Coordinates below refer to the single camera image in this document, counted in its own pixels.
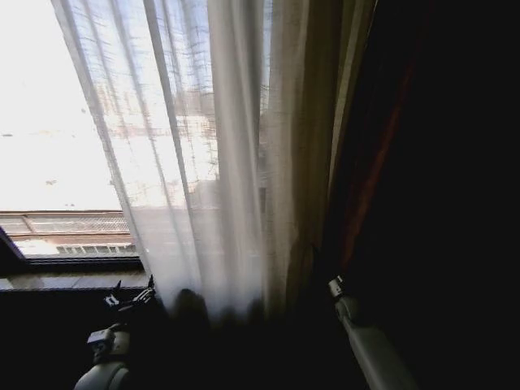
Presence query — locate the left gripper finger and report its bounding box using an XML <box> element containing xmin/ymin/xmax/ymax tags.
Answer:
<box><xmin>102</xmin><ymin>279</ymin><xmax>124</xmax><ymax>310</ymax></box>
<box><xmin>121</xmin><ymin>274</ymin><xmax>158</xmax><ymax>312</ymax></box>

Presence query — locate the grey window sill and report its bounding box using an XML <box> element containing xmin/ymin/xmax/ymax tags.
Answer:
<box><xmin>0</xmin><ymin>271</ymin><xmax>157</xmax><ymax>293</ymax></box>

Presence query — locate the brown building outside window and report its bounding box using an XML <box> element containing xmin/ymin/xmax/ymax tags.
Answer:
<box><xmin>0</xmin><ymin>208</ymin><xmax>138</xmax><ymax>258</ymax></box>

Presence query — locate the sheer white curtain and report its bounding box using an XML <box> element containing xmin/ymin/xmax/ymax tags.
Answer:
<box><xmin>50</xmin><ymin>0</ymin><xmax>379</xmax><ymax>327</ymax></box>

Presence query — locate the dark red-brown curtain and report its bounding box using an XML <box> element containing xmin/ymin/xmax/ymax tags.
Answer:
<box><xmin>316</xmin><ymin>0</ymin><xmax>520</xmax><ymax>390</ymax></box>

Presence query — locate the dark window frame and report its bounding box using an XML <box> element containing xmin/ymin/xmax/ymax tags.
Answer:
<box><xmin>0</xmin><ymin>225</ymin><xmax>146</xmax><ymax>279</ymax></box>

